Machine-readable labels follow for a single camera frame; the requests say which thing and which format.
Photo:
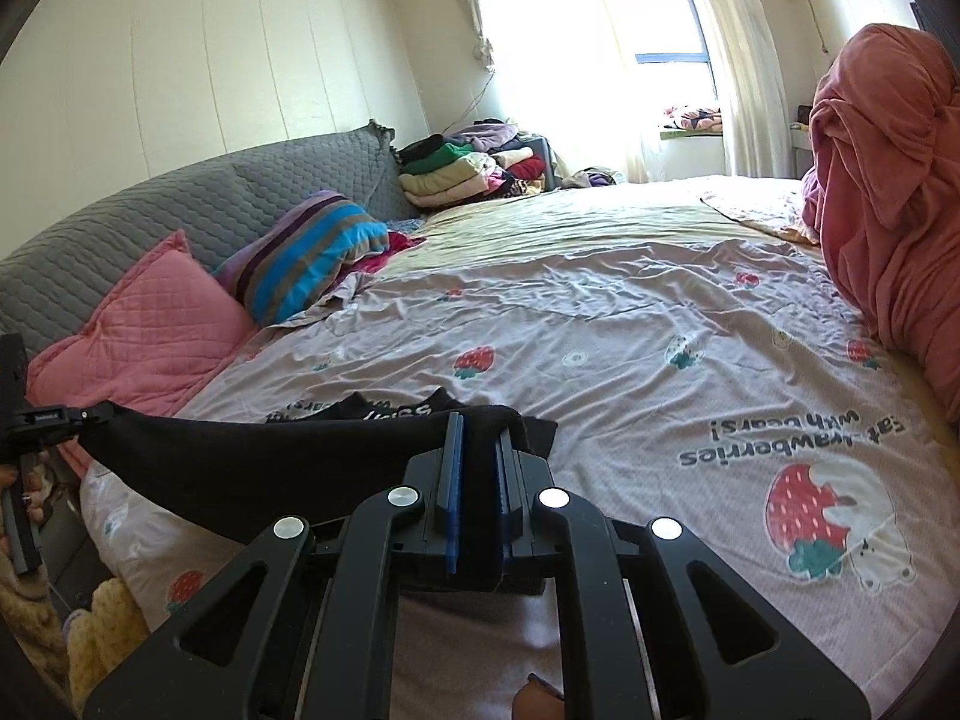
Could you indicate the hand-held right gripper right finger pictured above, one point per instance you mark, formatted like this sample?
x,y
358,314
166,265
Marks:
x,y
504,510

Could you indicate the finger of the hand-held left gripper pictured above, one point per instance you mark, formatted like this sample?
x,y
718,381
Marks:
x,y
60,418

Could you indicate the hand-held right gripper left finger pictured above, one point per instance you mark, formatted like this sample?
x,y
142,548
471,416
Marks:
x,y
452,510

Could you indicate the black sweater with orange cuffs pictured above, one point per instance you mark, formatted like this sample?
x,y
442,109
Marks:
x,y
225,465

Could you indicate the stack of folded clothes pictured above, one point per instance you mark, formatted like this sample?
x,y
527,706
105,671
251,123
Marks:
x,y
450,180

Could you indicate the pile of loose clothes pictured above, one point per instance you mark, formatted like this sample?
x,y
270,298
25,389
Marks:
x,y
517,165

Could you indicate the person's left hand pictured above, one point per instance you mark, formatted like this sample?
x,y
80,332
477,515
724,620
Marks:
x,y
30,499

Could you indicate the person's right hand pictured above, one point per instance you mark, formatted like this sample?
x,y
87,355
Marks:
x,y
536,699

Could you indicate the pink quilted pillow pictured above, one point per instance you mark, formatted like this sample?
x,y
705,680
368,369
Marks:
x,y
150,315

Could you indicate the cream fluffy rug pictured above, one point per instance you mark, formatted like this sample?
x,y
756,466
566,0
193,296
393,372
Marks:
x,y
105,615

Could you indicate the grey quilted headboard cover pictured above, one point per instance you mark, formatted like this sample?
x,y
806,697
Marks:
x,y
150,210

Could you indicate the strawberry printed bed sheet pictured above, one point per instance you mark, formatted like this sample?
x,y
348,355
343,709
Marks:
x,y
600,315

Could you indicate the red crumpled garment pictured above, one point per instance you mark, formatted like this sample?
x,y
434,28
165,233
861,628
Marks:
x,y
397,246

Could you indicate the striped pillow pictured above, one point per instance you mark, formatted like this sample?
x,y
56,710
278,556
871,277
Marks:
x,y
315,255

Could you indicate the dark crumpled garment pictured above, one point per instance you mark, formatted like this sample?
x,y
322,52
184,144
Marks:
x,y
592,178

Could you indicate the patterned cloth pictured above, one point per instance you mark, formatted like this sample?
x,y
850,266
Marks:
x,y
690,120

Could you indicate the pink bundled blanket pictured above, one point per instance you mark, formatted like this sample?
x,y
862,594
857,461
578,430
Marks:
x,y
885,202

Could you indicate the white curtain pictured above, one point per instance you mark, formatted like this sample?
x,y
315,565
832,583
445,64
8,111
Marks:
x,y
742,75

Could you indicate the beige curtain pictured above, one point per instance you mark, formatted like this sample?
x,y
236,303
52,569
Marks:
x,y
472,0

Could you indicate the window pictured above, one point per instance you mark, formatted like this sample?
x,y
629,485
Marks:
x,y
660,15

